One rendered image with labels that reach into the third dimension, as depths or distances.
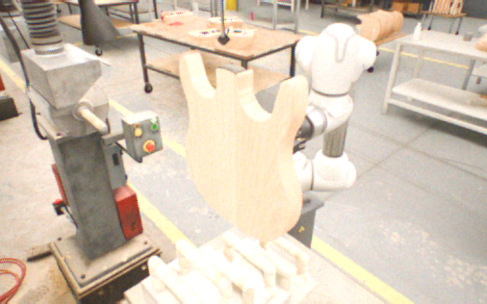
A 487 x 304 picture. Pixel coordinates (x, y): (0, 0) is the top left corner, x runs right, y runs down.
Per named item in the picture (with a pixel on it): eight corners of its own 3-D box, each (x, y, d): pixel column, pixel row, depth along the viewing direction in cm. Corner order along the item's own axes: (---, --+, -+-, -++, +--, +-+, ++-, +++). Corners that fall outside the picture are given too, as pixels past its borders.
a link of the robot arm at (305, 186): (272, 180, 193) (274, 144, 182) (306, 181, 192) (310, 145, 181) (272, 198, 179) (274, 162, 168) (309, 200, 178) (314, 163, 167)
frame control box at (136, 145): (108, 155, 195) (97, 112, 181) (143, 142, 207) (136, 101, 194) (128, 174, 179) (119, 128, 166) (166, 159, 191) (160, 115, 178)
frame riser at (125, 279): (49, 274, 232) (38, 247, 219) (136, 231, 267) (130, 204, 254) (79, 330, 199) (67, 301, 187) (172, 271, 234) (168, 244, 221)
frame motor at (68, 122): (32, 116, 177) (14, 65, 164) (86, 102, 192) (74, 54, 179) (60, 147, 151) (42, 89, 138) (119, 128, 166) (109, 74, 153)
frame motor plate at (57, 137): (33, 118, 182) (31, 112, 180) (80, 106, 195) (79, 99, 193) (56, 145, 159) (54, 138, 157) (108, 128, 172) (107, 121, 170)
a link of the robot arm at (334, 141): (306, 179, 191) (348, 180, 190) (310, 197, 177) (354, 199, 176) (323, 30, 152) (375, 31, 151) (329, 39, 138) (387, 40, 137)
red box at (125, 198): (109, 220, 231) (96, 173, 212) (126, 212, 238) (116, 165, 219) (126, 241, 215) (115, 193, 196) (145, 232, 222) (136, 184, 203)
